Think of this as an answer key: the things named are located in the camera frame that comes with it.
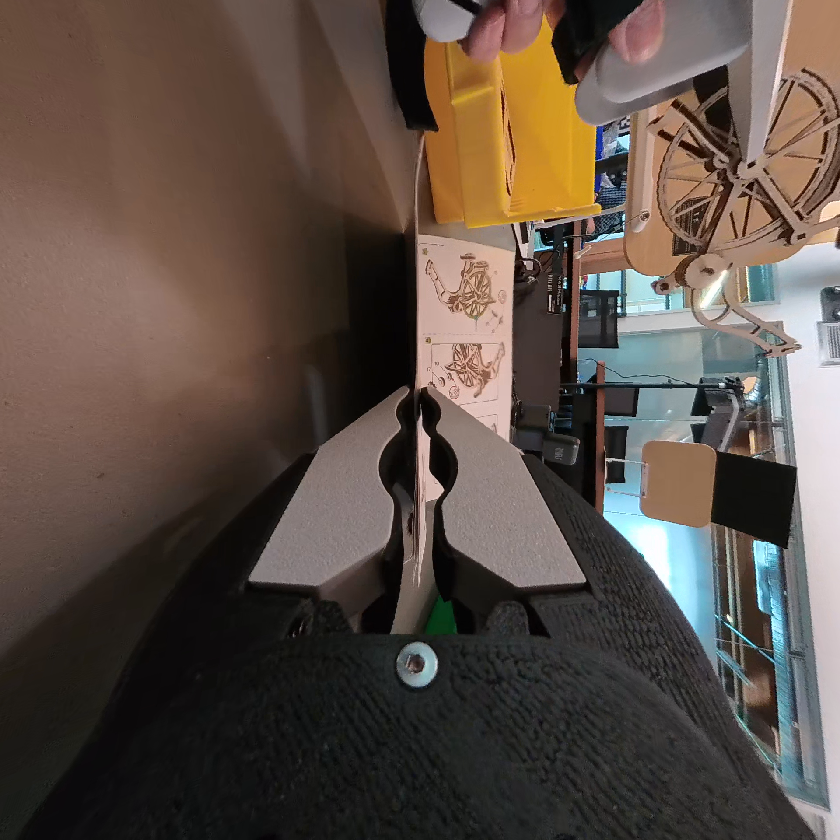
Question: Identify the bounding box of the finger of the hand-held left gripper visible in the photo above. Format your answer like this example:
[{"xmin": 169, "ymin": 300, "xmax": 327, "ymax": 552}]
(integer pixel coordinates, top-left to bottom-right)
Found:
[{"xmin": 727, "ymin": 0, "xmax": 793, "ymax": 160}]

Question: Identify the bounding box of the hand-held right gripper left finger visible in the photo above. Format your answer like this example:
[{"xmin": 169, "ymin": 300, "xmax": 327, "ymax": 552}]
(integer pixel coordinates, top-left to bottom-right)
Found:
[{"xmin": 247, "ymin": 385, "xmax": 413, "ymax": 601}]

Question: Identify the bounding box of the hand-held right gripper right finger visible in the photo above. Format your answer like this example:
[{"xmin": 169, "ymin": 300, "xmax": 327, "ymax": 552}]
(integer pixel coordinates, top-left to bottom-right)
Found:
[{"xmin": 419, "ymin": 386, "xmax": 588, "ymax": 602}]

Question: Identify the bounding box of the wooden model bicycle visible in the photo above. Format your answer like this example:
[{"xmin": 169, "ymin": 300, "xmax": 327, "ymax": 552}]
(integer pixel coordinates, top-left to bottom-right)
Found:
[{"xmin": 646, "ymin": 66, "xmax": 840, "ymax": 360}]

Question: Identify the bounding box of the bicycle instruction booklet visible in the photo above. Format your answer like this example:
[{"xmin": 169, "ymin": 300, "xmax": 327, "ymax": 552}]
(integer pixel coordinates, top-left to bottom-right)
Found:
[{"xmin": 408, "ymin": 233, "xmax": 517, "ymax": 589}]

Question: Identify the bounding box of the person's left hand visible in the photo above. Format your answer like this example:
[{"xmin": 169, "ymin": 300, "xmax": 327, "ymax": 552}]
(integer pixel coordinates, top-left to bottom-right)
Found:
[{"xmin": 458, "ymin": 0, "xmax": 668, "ymax": 64}]

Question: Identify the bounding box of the small grey device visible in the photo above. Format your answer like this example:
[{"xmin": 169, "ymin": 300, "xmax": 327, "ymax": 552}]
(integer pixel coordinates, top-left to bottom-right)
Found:
[{"xmin": 521, "ymin": 403, "xmax": 583, "ymax": 468}]

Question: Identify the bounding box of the brown wooden table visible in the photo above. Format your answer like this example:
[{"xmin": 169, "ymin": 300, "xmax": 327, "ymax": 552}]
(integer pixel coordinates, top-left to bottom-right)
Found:
[{"xmin": 592, "ymin": 364, "xmax": 608, "ymax": 514}]

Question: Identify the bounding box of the green plastic bin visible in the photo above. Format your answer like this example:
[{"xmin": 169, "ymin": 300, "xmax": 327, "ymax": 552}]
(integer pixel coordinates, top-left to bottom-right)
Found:
[{"xmin": 423, "ymin": 592, "xmax": 458, "ymax": 635}]

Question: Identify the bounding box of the yellow plastic bin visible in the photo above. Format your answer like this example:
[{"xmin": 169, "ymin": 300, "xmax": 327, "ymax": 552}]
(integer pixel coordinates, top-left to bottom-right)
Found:
[{"xmin": 422, "ymin": 13, "xmax": 602, "ymax": 231}]

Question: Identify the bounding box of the bag of wooden parts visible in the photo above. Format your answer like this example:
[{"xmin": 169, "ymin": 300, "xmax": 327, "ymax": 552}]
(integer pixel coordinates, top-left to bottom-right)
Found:
[{"xmin": 500, "ymin": 85, "xmax": 517, "ymax": 194}]

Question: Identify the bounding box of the beige rounded panel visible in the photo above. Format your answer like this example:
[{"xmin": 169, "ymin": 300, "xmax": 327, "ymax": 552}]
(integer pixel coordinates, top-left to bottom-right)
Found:
[{"xmin": 640, "ymin": 440, "xmax": 718, "ymax": 528}]

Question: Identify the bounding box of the light wooden table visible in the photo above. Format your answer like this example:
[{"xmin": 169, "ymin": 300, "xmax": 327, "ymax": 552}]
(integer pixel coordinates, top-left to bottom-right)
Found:
[{"xmin": 576, "ymin": 239, "xmax": 631, "ymax": 277}]

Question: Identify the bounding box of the black mesh chair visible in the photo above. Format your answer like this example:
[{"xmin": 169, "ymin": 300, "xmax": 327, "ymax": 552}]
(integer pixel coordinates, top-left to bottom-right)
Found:
[{"xmin": 577, "ymin": 289, "xmax": 621, "ymax": 349}]

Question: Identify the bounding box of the black square panel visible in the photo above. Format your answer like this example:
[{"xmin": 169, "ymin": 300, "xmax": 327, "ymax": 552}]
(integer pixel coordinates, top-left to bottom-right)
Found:
[{"xmin": 710, "ymin": 449, "xmax": 799, "ymax": 550}]

